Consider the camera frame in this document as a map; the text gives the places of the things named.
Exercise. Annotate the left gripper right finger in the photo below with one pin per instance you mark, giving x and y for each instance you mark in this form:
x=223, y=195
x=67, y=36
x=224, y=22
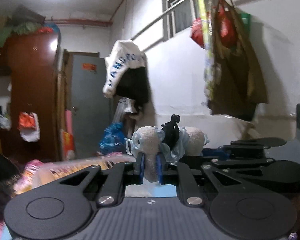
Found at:
x=185, y=175

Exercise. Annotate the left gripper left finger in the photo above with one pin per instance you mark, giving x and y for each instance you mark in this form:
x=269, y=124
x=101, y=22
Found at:
x=115, y=180

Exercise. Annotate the beige plush toy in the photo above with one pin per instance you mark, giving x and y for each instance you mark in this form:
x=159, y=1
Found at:
x=171, y=140

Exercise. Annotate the blue plastic bag by door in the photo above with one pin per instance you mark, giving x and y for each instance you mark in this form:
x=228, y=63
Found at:
x=113, y=140

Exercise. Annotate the grey door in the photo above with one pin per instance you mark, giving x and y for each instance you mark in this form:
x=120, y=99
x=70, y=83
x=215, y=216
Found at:
x=91, y=112

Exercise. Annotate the brown hanging bag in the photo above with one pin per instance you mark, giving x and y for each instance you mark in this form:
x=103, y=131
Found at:
x=234, y=79

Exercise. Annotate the pink floral bedsheet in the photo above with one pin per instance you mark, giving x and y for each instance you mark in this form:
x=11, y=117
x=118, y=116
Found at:
x=37, y=173

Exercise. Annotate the black hanging garment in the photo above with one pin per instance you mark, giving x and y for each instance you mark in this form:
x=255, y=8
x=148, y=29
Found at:
x=134, y=85

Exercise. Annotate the red white hanging bag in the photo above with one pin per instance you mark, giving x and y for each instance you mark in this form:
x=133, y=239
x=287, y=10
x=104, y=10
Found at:
x=28, y=126

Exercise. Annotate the dark red wooden wardrobe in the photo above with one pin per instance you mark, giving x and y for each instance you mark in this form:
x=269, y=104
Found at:
x=31, y=60

